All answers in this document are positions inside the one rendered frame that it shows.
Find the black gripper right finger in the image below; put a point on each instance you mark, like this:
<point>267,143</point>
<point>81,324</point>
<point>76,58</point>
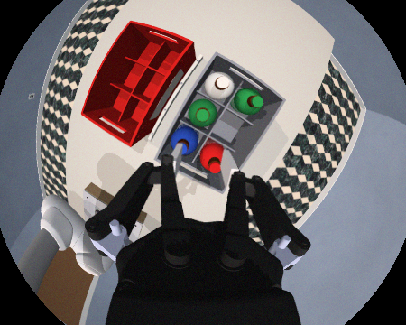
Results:
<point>279,235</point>

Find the white bottle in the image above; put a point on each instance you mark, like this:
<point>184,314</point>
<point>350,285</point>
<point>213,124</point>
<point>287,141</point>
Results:
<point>215,84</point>

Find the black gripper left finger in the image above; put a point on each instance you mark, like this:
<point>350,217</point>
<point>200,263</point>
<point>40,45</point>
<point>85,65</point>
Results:
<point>107,229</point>

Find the dark grey crate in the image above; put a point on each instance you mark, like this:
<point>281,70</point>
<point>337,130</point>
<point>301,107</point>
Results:
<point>241,137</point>

